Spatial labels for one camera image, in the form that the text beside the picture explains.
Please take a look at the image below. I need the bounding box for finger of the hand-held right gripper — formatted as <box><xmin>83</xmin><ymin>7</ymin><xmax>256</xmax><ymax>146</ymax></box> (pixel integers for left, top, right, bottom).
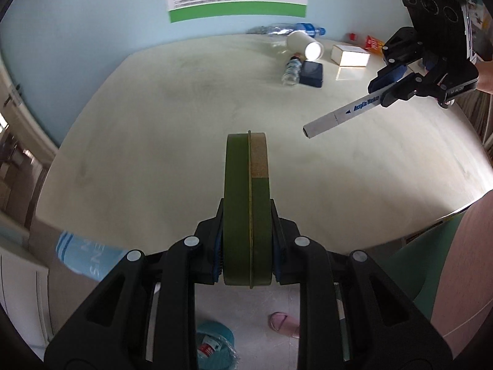
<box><xmin>379</xmin><ymin>70</ymin><xmax>432</xmax><ymax>108</ymax></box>
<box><xmin>368</xmin><ymin>26</ymin><xmax>424</xmax><ymax>94</ymax></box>

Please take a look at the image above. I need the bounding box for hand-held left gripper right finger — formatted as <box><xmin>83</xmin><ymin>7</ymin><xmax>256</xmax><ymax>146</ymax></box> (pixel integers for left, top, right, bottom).
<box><xmin>270</xmin><ymin>198</ymin><xmax>453</xmax><ymax>370</ymax></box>

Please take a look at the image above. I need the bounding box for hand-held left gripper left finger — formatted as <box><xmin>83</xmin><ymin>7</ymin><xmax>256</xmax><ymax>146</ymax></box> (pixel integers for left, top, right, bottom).
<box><xmin>44</xmin><ymin>198</ymin><xmax>226</xmax><ymax>370</ymax></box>

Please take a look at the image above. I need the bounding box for green round tin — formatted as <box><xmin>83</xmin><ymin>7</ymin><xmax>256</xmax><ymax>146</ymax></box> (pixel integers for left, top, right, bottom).
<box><xmin>222</xmin><ymin>131</ymin><xmax>275</xmax><ymax>290</ymax></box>

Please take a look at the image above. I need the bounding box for white acrylic marker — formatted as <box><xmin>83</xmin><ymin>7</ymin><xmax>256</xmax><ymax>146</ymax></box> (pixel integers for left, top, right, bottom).
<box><xmin>302</xmin><ymin>90</ymin><xmax>386</xmax><ymax>139</ymax></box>

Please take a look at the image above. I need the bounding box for dark blue box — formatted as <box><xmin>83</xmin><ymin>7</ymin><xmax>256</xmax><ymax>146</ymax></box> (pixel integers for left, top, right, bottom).
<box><xmin>300</xmin><ymin>61</ymin><xmax>324</xmax><ymax>88</ymax></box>

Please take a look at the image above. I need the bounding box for teal trash bin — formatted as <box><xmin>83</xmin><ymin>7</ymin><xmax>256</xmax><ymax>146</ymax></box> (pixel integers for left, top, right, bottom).
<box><xmin>194</xmin><ymin>321</ymin><xmax>237</xmax><ymax>370</ymax></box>

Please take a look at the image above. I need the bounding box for small clear plastic bottle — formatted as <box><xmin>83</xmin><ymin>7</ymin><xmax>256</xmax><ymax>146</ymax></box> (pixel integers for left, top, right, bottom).
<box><xmin>280</xmin><ymin>57</ymin><xmax>303</xmax><ymax>86</ymax></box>

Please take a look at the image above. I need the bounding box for blue label clear plastic bottle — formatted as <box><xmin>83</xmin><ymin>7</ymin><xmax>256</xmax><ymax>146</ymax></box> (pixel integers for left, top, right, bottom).
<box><xmin>246</xmin><ymin>22</ymin><xmax>326</xmax><ymax>41</ymax></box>

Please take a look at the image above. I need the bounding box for person's right forearm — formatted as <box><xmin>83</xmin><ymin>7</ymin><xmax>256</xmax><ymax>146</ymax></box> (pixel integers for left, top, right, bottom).
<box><xmin>477</xmin><ymin>61</ymin><xmax>493</xmax><ymax>94</ymax></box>

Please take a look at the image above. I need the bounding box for red orange packet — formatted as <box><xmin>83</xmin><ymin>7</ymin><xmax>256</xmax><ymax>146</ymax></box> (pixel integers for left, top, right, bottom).
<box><xmin>348</xmin><ymin>33</ymin><xmax>386</xmax><ymax>54</ymax></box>

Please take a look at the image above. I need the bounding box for white cardboard box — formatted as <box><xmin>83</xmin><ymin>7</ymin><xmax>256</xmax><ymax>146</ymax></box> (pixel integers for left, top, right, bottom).
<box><xmin>331</xmin><ymin>43</ymin><xmax>371</xmax><ymax>67</ymax></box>

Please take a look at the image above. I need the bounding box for pink slipper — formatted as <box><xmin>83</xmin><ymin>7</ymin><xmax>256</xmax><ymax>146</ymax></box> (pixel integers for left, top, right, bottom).
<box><xmin>268</xmin><ymin>312</ymin><xmax>301</xmax><ymax>339</ymax></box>

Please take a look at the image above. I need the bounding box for row of books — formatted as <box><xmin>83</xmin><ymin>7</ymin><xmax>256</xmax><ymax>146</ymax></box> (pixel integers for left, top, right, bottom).
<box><xmin>460</xmin><ymin>92</ymin><xmax>493</xmax><ymax>151</ymax></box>

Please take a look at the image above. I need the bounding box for white paper cup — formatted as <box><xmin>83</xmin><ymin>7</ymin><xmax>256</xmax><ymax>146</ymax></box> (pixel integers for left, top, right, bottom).
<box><xmin>287</xmin><ymin>31</ymin><xmax>323</xmax><ymax>61</ymax></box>

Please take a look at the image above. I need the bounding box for red label plastic bottle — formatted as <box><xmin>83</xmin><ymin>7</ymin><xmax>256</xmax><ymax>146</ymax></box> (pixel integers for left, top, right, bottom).
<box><xmin>197</xmin><ymin>337</ymin><xmax>221</xmax><ymax>360</ymax></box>

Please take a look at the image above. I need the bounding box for light blue towel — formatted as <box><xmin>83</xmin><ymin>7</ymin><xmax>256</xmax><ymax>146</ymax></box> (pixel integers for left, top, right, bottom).
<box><xmin>56</xmin><ymin>231</ymin><xmax>126</xmax><ymax>280</ymax></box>

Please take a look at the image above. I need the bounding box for person's right leg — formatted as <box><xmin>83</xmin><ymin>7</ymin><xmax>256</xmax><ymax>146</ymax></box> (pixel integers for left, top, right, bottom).
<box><xmin>334</xmin><ymin>214</ymin><xmax>465</xmax><ymax>355</ymax></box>

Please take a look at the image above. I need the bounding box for white cabinet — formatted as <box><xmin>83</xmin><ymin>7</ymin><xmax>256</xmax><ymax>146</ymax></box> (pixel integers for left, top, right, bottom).
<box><xmin>0</xmin><ymin>247</ymin><xmax>52</xmax><ymax>349</ymax></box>

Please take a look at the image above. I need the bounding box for colourful wall sticker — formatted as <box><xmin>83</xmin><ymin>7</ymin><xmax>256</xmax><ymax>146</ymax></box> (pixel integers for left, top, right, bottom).
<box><xmin>450</xmin><ymin>0</ymin><xmax>487</xmax><ymax>29</ymax></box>

